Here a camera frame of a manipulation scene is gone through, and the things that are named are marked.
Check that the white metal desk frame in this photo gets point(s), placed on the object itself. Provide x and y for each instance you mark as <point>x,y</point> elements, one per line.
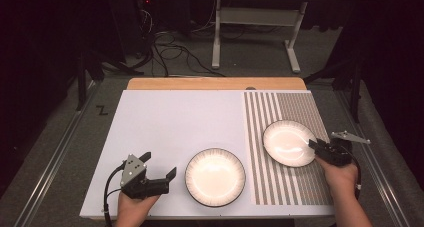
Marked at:
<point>256,16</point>

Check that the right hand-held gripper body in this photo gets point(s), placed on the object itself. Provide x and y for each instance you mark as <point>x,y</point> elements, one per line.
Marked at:
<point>335,152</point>

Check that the person's right hand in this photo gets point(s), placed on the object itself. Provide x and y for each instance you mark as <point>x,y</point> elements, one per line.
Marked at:
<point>340,178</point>

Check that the person's left hand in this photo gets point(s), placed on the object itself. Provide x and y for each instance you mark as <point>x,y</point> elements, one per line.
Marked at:
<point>133,212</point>

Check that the white board with striped pattern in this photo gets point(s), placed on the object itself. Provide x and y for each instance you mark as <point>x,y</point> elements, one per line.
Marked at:
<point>173,130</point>

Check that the wooden table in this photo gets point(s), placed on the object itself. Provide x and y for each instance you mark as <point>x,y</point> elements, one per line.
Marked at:
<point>200,83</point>

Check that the white plate with dark rim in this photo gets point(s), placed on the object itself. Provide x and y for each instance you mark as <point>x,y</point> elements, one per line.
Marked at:
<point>286,143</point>
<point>215,177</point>

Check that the dark metal stand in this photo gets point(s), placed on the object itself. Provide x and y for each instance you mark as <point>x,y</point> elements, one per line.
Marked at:
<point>81,80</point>
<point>356,87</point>

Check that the metal floor rail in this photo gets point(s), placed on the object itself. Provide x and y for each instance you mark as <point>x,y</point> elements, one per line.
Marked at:
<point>56,157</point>
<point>383,180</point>

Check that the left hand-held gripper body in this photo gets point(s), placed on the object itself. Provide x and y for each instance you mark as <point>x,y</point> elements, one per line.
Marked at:
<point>132,173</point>

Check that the black device with red light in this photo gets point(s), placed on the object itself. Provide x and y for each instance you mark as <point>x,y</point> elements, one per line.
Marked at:
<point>160,13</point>

